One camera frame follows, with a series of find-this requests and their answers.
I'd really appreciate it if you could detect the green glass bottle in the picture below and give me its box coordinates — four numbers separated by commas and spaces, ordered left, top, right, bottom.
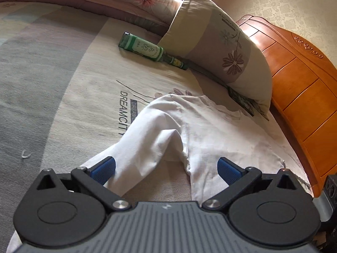
118, 32, 189, 71

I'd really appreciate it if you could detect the white printed t-shirt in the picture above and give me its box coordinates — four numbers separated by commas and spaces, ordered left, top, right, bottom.
80, 93, 314, 203

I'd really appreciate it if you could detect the orange wooden headboard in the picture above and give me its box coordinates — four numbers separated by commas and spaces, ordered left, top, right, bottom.
235, 14, 337, 198

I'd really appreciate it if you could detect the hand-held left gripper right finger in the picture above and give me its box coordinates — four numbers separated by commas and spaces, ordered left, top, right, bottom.
203, 157, 307, 213

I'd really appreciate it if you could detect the phone in patterned dark case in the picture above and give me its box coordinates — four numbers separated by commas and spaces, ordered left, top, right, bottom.
228, 86, 256, 117

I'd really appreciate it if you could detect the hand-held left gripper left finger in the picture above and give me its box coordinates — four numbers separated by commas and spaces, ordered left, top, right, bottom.
34, 156, 132, 213

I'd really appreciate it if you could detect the floral cream pillow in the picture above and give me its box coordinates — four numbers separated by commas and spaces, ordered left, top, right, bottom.
157, 0, 272, 116

